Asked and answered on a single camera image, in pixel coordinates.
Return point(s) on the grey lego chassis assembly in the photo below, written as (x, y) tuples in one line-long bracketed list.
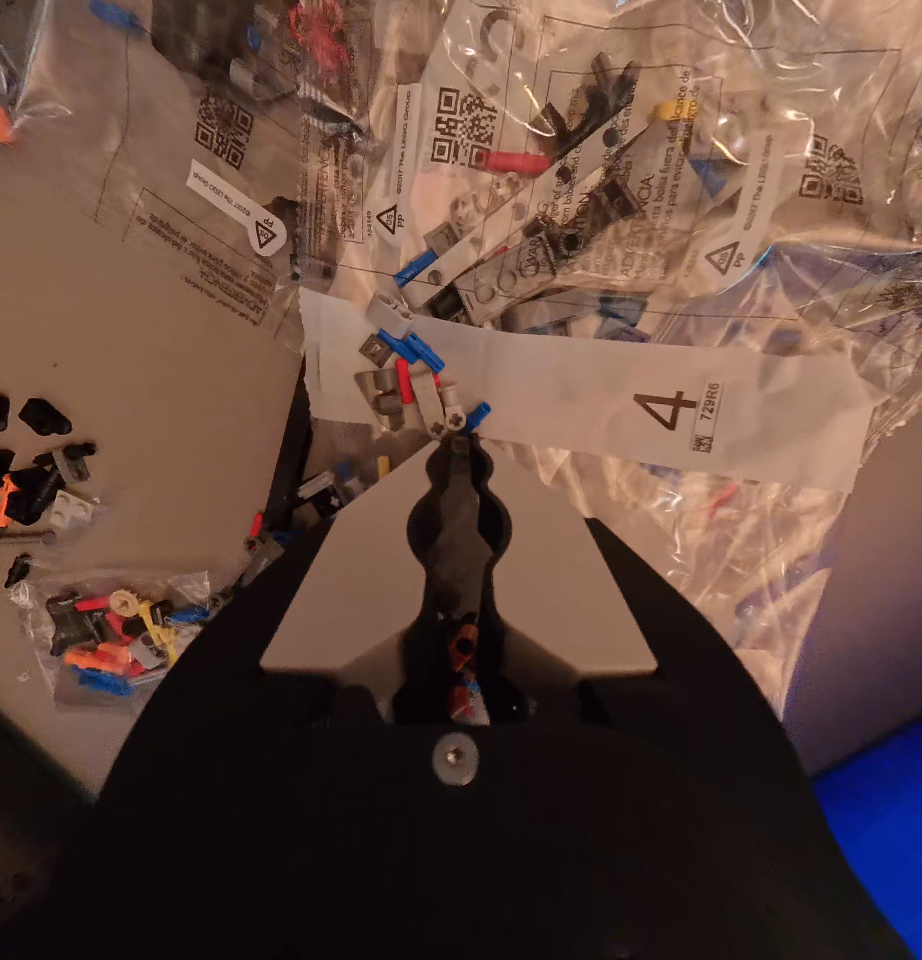
[(288, 450)]

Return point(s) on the black perforated board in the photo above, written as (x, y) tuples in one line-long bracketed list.
[(10, 862)]

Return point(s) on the blue plastic bin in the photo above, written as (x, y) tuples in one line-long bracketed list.
[(881, 825)]

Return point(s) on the clear bag grey blue parts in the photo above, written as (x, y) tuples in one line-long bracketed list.
[(618, 390)]

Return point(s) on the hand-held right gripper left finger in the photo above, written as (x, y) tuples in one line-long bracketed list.
[(348, 592)]

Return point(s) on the scattered loose lego pieces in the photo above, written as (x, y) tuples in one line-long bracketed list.
[(33, 487)]

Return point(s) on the small zip bag colourful parts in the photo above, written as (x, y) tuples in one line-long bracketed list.
[(108, 645)]

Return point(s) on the clear bag curved white label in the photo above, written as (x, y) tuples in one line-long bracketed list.
[(461, 127)]

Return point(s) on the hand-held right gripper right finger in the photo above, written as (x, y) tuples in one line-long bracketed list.
[(566, 592)]

